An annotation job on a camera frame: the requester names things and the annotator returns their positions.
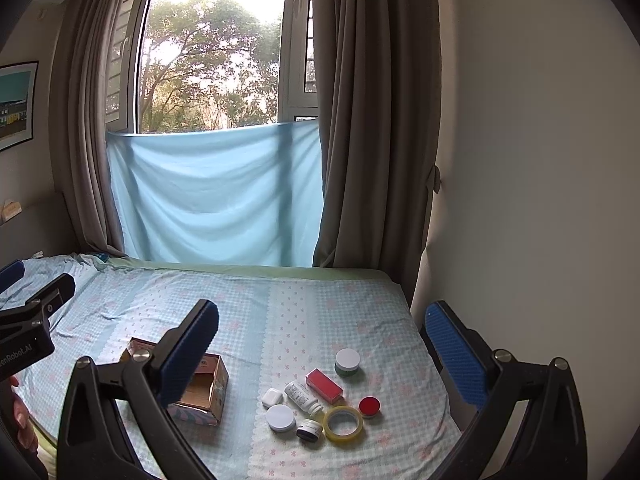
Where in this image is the framed wall picture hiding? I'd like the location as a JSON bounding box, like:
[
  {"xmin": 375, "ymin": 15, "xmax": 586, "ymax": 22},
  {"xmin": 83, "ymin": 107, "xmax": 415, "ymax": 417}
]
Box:
[{"xmin": 0, "ymin": 61, "xmax": 40, "ymax": 151}]

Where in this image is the padded headboard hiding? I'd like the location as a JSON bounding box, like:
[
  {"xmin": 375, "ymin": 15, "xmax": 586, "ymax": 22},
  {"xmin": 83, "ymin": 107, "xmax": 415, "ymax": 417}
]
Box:
[{"xmin": 0, "ymin": 190, "xmax": 85, "ymax": 267}]

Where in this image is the round jar with white lid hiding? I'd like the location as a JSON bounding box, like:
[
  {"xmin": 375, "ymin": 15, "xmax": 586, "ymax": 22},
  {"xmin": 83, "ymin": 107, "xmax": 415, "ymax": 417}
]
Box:
[{"xmin": 266, "ymin": 404, "xmax": 297, "ymax": 434}]

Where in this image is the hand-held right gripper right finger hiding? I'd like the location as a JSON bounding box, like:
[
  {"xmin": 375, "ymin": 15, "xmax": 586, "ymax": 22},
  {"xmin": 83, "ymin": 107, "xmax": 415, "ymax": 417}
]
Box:
[{"xmin": 424, "ymin": 301, "xmax": 588, "ymax": 480}]

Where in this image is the blue checked floral bedsheet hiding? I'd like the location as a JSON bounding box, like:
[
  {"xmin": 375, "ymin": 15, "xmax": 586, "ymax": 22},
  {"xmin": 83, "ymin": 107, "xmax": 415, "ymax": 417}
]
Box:
[{"xmin": 0, "ymin": 254, "xmax": 463, "ymax": 480}]

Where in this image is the red rectangular box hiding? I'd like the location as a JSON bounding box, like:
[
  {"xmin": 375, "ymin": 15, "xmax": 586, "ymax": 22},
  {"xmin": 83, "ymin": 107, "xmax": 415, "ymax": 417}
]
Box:
[{"xmin": 305, "ymin": 368, "xmax": 345, "ymax": 405}]

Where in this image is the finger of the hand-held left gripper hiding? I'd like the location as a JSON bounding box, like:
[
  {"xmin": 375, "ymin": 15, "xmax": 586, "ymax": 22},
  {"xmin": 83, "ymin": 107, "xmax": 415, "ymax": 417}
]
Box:
[
  {"xmin": 0, "ymin": 273, "xmax": 77, "ymax": 318},
  {"xmin": 0, "ymin": 259, "xmax": 26, "ymax": 293}
]

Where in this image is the green jar with white lid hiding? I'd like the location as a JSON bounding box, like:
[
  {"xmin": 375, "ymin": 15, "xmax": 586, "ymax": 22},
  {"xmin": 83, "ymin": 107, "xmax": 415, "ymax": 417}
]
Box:
[{"xmin": 334, "ymin": 348, "xmax": 361, "ymax": 377}]

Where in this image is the clear yellowish tape roll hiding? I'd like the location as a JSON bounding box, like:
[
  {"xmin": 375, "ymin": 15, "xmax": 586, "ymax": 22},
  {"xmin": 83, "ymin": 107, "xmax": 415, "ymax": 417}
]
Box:
[{"xmin": 322, "ymin": 405, "xmax": 364, "ymax": 444}]

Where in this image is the small dark jar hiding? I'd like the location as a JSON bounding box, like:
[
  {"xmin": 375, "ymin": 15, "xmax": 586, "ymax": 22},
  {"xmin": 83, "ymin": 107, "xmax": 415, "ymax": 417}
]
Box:
[{"xmin": 296, "ymin": 419, "xmax": 325, "ymax": 445}]

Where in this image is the pale green sheet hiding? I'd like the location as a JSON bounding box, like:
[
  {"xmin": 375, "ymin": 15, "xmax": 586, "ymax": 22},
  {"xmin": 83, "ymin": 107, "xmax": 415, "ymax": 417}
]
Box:
[{"xmin": 100, "ymin": 257, "xmax": 393, "ymax": 282}]

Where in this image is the cardboard box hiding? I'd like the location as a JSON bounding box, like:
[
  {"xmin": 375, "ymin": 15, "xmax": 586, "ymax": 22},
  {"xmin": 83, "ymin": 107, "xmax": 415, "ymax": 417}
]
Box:
[{"xmin": 119, "ymin": 337, "xmax": 230, "ymax": 427}]

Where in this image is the tree outside window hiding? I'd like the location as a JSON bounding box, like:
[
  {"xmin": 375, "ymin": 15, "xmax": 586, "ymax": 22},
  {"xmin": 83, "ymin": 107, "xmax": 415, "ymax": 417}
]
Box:
[{"xmin": 137, "ymin": 0, "xmax": 283, "ymax": 134}]

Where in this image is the person's left hand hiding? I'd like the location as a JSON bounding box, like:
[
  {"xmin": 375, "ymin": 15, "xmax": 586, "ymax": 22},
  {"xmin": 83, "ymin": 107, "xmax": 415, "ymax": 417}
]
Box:
[{"xmin": 10, "ymin": 374, "xmax": 40, "ymax": 452}]

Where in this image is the grey-brown curtain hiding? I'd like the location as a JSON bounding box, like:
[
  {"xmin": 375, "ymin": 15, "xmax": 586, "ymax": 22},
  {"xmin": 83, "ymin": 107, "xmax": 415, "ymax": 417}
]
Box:
[
  {"xmin": 47, "ymin": 0, "xmax": 151, "ymax": 257},
  {"xmin": 309, "ymin": 0, "xmax": 443, "ymax": 307}
]

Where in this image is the light blue hanging cloth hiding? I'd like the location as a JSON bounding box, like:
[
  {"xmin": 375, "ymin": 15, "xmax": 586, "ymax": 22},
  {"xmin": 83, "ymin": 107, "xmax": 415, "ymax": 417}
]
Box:
[{"xmin": 106, "ymin": 119, "xmax": 325, "ymax": 267}]

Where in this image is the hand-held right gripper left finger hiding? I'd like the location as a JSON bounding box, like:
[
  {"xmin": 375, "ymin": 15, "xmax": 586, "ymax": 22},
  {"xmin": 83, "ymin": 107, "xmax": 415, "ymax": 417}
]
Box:
[{"xmin": 56, "ymin": 299, "xmax": 221, "ymax": 480}]

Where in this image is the white pill bottle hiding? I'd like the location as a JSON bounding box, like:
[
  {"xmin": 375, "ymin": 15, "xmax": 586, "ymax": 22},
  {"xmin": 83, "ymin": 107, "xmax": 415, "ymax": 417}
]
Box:
[{"xmin": 284, "ymin": 381, "xmax": 325, "ymax": 417}]

